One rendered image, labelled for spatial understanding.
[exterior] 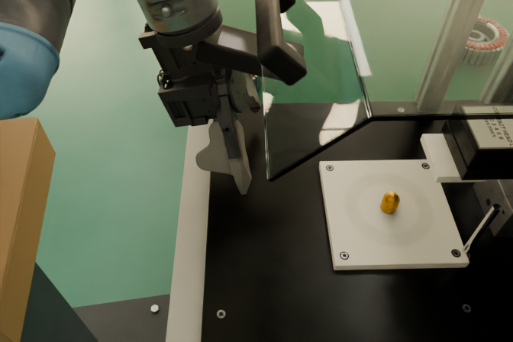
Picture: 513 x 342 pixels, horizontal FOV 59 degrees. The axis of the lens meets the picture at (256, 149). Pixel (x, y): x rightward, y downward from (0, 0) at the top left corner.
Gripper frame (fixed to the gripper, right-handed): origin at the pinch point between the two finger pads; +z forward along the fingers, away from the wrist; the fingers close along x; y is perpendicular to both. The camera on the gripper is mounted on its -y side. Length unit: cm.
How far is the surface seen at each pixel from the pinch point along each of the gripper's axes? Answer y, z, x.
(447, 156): -22.1, -2.4, 6.9
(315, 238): -6.9, 5.2, 10.9
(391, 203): -16.0, 4.1, 7.5
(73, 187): 85, 57, -50
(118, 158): 74, 59, -64
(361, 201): -12.6, 5.2, 6.0
